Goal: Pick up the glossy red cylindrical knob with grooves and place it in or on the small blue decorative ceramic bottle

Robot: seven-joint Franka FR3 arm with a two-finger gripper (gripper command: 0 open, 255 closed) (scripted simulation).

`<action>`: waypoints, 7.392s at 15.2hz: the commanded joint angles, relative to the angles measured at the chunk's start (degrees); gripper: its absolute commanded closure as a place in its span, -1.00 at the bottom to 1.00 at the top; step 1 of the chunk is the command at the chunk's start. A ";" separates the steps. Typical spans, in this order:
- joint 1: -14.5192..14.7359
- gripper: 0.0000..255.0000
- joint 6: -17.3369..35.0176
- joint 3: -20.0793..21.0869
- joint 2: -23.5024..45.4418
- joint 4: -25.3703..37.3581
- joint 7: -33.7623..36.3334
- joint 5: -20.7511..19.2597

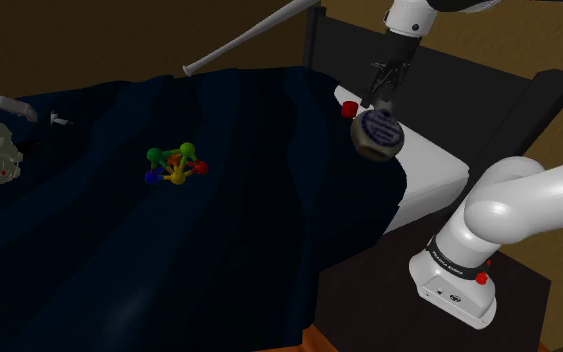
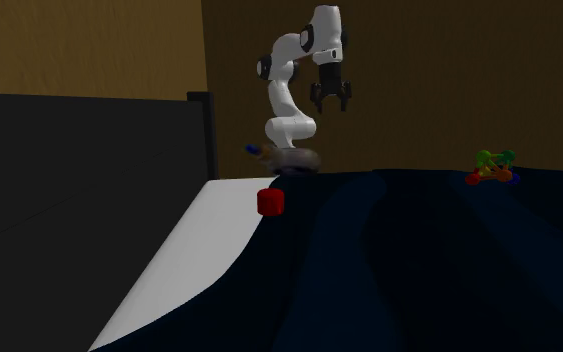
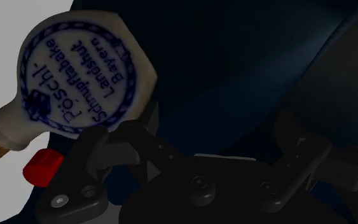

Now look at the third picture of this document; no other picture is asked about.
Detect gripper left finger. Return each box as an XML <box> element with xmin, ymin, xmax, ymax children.
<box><xmin>34</xmin><ymin>101</ymin><xmax>186</xmax><ymax>224</ymax></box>

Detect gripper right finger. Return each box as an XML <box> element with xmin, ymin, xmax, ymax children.
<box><xmin>258</xmin><ymin>108</ymin><xmax>358</xmax><ymax>224</ymax></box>

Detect small red cylinder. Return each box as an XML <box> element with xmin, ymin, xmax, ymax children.
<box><xmin>22</xmin><ymin>148</ymin><xmax>65</xmax><ymax>188</ymax></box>

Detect white ceramic flask, blue print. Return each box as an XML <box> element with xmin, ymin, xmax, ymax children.
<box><xmin>0</xmin><ymin>10</ymin><xmax>158</xmax><ymax>162</ymax></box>

